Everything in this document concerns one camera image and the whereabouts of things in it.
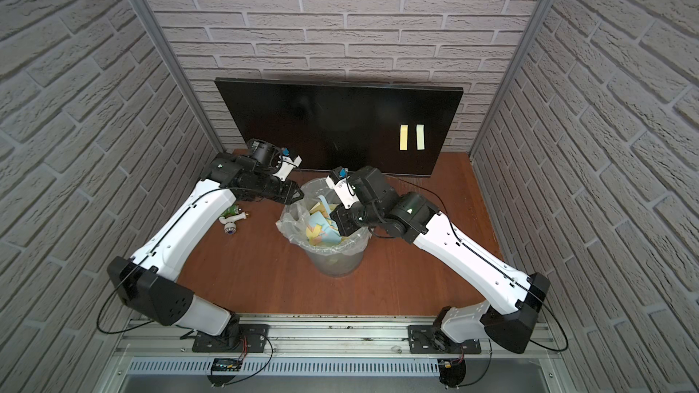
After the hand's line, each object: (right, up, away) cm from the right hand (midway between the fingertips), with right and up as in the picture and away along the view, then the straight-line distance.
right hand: (337, 212), depth 67 cm
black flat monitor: (+12, +27, +33) cm, 45 cm away
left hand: (-14, +7, +11) cm, 19 cm away
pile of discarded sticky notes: (-6, -6, +14) cm, 16 cm away
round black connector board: (+30, -43, +3) cm, 52 cm away
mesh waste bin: (-1, -9, -4) cm, 10 cm away
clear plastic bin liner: (-13, -2, +8) cm, 15 cm away
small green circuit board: (-31, -42, +4) cm, 52 cm away
